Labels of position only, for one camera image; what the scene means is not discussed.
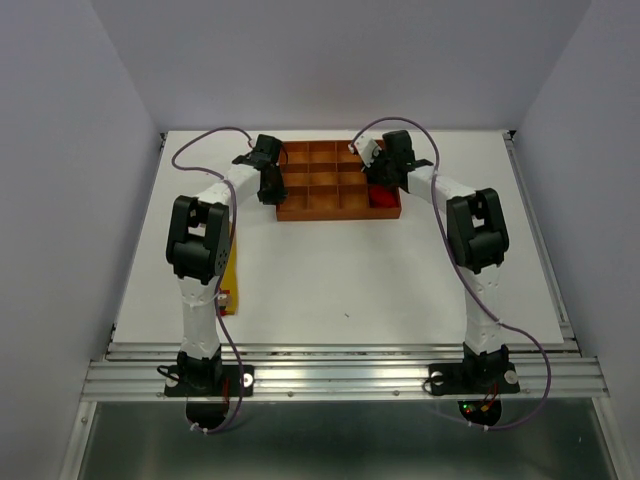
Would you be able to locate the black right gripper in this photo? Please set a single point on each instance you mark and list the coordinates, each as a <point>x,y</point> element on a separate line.
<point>372,170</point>

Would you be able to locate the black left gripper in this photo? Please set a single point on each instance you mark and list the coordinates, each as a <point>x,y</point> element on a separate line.
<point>276,196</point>

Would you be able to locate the red sock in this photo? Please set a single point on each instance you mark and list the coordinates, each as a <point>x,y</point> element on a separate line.
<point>382,198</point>

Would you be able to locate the orange compartment tray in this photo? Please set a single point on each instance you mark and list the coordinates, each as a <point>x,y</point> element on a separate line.
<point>325,182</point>

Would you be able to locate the yellow sock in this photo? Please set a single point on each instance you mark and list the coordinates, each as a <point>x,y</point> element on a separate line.
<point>229,289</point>

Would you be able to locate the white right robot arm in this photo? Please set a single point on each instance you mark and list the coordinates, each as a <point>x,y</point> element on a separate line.
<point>473,229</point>

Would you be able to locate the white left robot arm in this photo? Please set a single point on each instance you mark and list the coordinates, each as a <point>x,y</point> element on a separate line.
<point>199,244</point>

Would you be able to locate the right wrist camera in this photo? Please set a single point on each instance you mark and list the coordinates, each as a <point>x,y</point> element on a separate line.
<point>366,148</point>

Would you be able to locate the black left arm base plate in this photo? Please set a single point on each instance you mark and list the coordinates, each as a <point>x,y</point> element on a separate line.
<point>231,382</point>

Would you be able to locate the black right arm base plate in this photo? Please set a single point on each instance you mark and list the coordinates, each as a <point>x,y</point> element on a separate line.
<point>450,379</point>

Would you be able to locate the aluminium mounting rail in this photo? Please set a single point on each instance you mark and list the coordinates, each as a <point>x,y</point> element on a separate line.
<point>340,372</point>

